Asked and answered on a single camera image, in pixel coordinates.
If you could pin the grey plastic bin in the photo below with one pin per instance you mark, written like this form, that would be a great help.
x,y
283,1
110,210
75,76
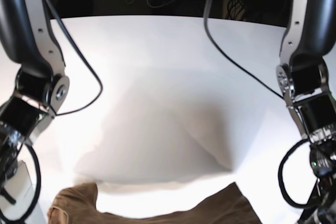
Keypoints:
x,y
21,188

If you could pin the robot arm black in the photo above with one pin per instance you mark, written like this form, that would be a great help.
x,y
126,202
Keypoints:
x,y
303,78
41,84

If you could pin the brown t-shirt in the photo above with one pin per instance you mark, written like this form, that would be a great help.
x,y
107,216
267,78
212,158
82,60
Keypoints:
x,y
78,204

